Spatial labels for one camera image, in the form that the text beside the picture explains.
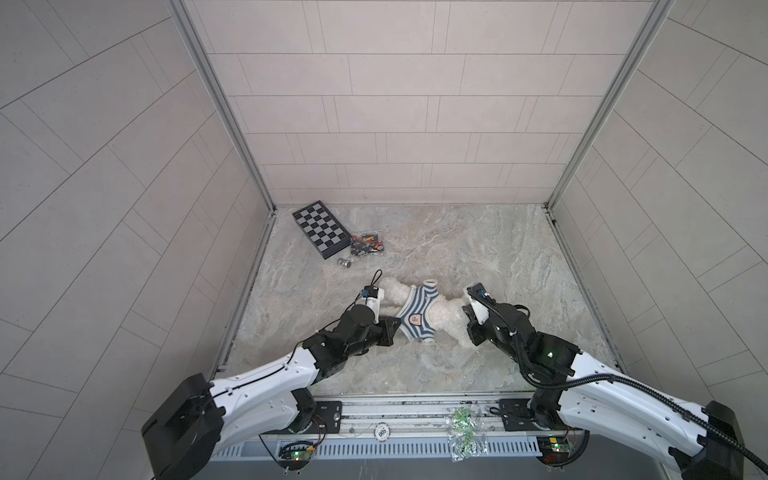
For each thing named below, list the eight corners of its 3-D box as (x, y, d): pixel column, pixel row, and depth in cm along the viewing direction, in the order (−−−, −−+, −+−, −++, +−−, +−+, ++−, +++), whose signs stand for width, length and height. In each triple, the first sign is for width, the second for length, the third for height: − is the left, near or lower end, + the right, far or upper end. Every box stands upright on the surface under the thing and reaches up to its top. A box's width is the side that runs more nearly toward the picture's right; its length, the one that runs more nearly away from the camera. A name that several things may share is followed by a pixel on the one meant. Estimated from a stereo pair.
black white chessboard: (325, 260, 102) (323, 255, 99) (294, 219, 114) (292, 213, 111) (354, 244, 106) (353, 238, 104) (321, 206, 118) (320, 200, 116)
